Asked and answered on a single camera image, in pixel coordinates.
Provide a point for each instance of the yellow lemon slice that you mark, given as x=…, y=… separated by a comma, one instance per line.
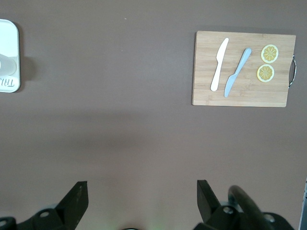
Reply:
x=269, y=53
x=265, y=73

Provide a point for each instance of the aluminium frame profile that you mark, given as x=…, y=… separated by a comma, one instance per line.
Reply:
x=304, y=208

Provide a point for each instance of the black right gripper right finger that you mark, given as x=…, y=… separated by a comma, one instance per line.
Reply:
x=206, y=201

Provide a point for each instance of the white plastic knife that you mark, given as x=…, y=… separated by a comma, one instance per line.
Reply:
x=219, y=64

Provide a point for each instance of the grey plastic knife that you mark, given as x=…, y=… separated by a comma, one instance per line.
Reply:
x=236, y=73

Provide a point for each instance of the bamboo cutting board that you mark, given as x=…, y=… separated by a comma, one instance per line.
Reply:
x=251, y=95

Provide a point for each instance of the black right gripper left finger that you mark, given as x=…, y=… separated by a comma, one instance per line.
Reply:
x=74, y=203

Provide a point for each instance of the beige bear print tray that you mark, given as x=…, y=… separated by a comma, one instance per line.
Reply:
x=9, y=36

